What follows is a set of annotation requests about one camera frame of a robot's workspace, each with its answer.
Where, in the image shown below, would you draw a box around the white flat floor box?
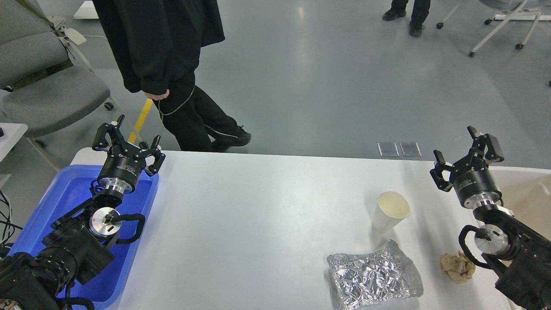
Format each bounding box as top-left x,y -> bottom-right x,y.
73,0 -> 99,19

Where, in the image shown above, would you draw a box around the white rolling chair base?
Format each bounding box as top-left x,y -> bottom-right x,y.
436,0 -> 551,58

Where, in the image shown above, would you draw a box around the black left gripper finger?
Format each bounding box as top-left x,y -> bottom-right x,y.
139,135 -> 166,177
92,115 -> 129,156

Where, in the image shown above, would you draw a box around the blue plastic bin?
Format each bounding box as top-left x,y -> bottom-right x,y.
9,164 -> 159,310

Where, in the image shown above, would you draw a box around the white paper cup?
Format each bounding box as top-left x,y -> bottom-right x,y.
371,192 -> 412,233

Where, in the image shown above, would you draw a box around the metal floor plate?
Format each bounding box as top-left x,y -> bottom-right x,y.
400,143 -> 422,157
378,143 -> 400,157

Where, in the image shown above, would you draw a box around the right metal floor plate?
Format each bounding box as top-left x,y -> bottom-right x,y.
400,143 -> 422,157

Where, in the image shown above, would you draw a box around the grey office chair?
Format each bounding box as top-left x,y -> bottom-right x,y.
0,0 -> 117,173

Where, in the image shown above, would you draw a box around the person in black clothes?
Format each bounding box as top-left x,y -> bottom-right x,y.
94,0 -> 251,152

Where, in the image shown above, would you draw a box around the silver foil bag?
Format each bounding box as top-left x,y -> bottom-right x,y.
326,239 -> 424,310

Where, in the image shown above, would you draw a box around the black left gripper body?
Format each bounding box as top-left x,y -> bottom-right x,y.
98,149 -> 146,194

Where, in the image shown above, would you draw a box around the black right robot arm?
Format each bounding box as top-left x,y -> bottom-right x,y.
430,126 -> 551,310

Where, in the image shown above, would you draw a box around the crumpled brown paper ball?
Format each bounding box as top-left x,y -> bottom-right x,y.
440,251 -> 476,284

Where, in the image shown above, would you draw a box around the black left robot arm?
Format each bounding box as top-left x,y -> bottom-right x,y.
1,115 -> 166,310

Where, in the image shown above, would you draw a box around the left metal floor plate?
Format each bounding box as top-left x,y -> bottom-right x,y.
378,143 -> 400,157

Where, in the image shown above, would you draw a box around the beige plastic bin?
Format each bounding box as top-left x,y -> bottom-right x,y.
490,167 -> 551,240

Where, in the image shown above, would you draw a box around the black cables at left edge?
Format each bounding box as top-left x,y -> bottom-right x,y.
0,189 -> 22,254

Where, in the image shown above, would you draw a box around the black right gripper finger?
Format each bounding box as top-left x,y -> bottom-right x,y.
430,150 -> 455,192
463,126 -> 505,171

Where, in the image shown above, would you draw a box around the white side table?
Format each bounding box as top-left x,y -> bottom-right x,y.
0,122 -> 28,161

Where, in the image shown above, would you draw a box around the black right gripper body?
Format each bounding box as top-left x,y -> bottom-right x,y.
451,166 -> 502,210

